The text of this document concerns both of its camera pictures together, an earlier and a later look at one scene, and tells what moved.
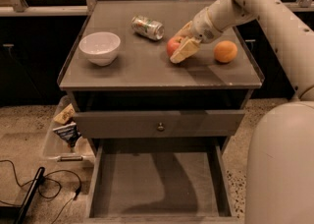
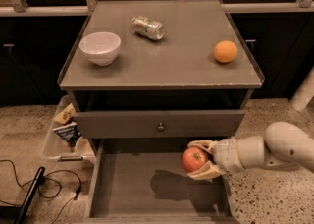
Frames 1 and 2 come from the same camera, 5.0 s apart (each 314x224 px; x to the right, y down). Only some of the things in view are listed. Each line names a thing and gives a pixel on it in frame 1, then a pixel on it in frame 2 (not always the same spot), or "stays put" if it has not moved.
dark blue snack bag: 69,133 stays put
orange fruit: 225,51 stays put
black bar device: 23,211 stays put
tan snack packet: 66,115 stays put
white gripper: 203,28 to 227,154
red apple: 173,44 to 192,158
